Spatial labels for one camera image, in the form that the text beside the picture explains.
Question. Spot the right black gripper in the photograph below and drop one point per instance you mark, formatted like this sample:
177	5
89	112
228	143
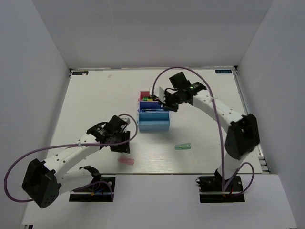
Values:
167	106

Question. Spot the red container bin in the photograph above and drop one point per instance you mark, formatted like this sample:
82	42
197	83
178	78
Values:
144	94

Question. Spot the left blue table label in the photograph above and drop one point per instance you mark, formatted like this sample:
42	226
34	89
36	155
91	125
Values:
80	73

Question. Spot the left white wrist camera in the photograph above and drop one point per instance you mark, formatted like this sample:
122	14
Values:
126	119

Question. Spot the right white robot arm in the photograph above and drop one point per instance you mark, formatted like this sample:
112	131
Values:
242	135

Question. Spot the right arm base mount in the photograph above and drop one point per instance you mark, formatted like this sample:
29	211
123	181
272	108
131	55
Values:
210	190

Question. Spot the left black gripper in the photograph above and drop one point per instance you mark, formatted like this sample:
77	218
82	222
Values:
125	147

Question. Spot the blue table label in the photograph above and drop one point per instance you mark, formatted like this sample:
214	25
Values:
80	73
223	71

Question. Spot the dark blue container bin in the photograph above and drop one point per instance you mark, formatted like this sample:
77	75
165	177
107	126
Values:
151	105

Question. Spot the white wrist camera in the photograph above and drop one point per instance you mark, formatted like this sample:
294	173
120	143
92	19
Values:
158	94
126	119

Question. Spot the right blue table label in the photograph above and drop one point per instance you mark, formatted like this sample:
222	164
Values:
223	71

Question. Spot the yellow highlighter marker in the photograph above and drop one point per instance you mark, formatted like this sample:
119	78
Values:
148	99

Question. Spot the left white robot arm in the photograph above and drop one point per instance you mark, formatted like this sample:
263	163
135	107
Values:
45	180

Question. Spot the light blue container bin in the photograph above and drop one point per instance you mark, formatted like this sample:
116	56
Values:
153	121

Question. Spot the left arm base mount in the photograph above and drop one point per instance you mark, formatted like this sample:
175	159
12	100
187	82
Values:
98	193

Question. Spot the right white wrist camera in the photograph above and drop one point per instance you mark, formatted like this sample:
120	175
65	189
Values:
158	94

